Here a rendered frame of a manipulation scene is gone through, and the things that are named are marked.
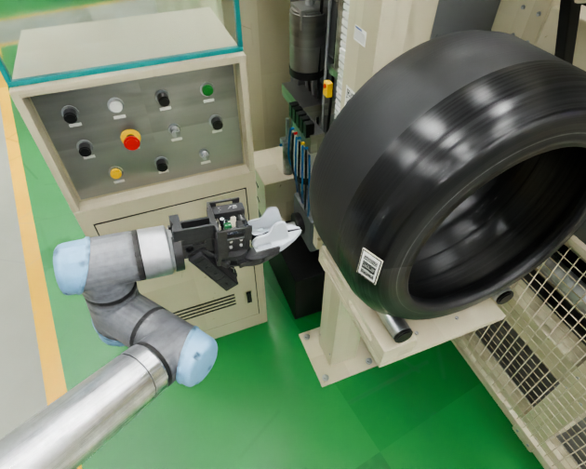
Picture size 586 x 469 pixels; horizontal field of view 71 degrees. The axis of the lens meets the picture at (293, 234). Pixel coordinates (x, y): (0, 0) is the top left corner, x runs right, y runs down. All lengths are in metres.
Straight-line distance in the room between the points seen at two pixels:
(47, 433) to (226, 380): 1.40
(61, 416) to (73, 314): 1.76
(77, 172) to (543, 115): 1.11
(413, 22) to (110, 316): 0.76
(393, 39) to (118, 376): 0.76
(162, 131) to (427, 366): 1.45
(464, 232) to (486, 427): 1.02
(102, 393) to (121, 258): 0.17
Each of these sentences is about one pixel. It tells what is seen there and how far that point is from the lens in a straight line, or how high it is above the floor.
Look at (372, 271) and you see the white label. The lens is 0.69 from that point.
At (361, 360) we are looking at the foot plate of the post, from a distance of 1.92.
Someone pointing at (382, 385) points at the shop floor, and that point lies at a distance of 1.90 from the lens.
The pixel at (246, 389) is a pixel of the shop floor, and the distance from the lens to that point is 1.86.
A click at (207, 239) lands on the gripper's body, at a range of 0.62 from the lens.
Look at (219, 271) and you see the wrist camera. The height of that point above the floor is 1.19.
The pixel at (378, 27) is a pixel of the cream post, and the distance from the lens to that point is 0.89.
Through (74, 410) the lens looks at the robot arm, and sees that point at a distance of 0.55.
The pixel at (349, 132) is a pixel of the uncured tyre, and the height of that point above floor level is 1.33.
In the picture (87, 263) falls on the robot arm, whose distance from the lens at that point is 0.61.
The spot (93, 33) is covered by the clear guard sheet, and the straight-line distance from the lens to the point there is 1.11.
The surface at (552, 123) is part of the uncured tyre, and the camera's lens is 0.69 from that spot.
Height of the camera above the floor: 1.71
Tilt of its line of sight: 46 degrees down
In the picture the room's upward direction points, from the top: straight up
